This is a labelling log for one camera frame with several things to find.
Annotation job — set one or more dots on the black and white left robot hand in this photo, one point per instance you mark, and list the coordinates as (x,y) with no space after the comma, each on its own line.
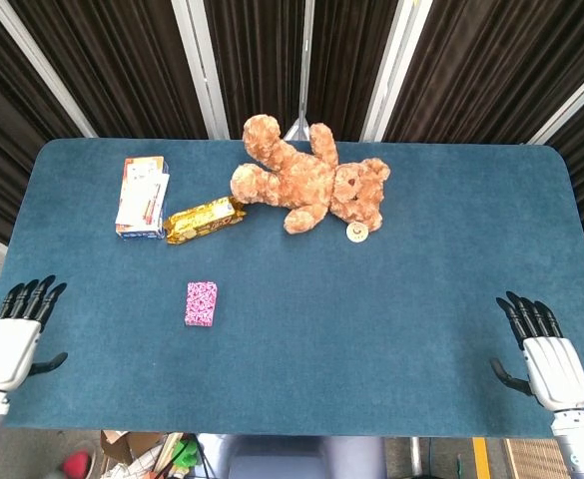
(4,349)

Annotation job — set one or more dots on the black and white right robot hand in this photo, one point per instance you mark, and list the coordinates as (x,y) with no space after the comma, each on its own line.
(558,369)

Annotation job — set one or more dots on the pink patterned small box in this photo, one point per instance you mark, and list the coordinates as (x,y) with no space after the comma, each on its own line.
(201,304)

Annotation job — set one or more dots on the blue and silver right robot arm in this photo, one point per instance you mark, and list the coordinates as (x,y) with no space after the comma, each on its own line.
(581,444)

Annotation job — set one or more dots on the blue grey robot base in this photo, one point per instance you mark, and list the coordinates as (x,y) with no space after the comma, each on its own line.
(291,456)

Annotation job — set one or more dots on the beige woven mat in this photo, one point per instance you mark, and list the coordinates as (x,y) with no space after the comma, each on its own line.
(533,459)

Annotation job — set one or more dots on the red round object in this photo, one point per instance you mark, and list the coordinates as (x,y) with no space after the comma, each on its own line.
(78,464)

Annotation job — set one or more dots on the brown cardboard box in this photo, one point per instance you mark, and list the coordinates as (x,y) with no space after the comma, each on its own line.
(129,444)

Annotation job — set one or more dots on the metal table leg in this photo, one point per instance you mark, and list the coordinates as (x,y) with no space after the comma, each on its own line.
(414,459)

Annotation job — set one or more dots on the dark brown curtain panel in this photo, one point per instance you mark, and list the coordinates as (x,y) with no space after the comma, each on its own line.
(256,55)
(496,65)
(2,149)
(351,55)
(122,65)

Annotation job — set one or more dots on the blue and white carton box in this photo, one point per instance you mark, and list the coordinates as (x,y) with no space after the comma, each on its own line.
(142,199)

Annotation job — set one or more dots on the green plastic object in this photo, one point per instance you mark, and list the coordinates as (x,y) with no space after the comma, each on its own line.
(184,451)

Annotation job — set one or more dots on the gold biscuit packet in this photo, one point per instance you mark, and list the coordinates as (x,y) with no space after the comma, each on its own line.
(204,219)

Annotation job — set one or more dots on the blue felt table cover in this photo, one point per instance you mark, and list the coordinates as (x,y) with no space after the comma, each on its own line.
(321,324)

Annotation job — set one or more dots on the round white teddy tag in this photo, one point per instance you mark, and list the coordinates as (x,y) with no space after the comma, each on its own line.
(357,232)

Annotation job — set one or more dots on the brown teddy bear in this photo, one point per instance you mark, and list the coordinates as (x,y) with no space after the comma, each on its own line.
(301,179)

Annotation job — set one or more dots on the thin metal pole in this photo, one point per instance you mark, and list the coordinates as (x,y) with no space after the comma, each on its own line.
(305,60)

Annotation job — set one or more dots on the white frame post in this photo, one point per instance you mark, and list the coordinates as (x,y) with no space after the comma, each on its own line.
(42,70)
(396,70)
(571,107)
(201,70)

